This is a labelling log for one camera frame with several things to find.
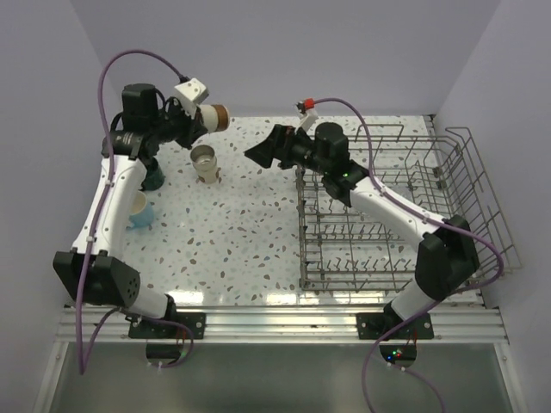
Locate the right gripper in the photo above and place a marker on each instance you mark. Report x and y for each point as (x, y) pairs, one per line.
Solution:
(278, 145)

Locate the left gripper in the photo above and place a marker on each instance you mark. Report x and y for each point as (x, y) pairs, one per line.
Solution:
(195, 128)

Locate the dark teal mug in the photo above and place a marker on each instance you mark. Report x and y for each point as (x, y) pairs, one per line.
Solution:
(154, 178)

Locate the light blue mug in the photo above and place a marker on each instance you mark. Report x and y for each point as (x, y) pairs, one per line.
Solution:
(141, 213)

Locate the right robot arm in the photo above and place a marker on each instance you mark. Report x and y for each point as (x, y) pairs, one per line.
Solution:
(446, 255)

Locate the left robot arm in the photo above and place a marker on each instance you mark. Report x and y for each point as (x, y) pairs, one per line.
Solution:
(92, 270)

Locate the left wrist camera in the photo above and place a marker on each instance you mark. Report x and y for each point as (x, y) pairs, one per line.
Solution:
(191, 94)

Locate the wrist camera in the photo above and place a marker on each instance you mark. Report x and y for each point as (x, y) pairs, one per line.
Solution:
(307, 114)
(191, 94)

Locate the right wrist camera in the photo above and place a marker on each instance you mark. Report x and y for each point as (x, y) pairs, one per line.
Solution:
(307, 114)

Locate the grey wire dish rack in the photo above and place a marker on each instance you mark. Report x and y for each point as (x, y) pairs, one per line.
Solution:
(343, 250)

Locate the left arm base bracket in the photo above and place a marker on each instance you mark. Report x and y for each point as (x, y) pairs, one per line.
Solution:
(196, 322)

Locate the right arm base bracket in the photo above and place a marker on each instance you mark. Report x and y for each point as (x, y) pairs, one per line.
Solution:
(370, 325)

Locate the aluminium mounting rail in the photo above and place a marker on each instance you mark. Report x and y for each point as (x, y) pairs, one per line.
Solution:
(336, 324)

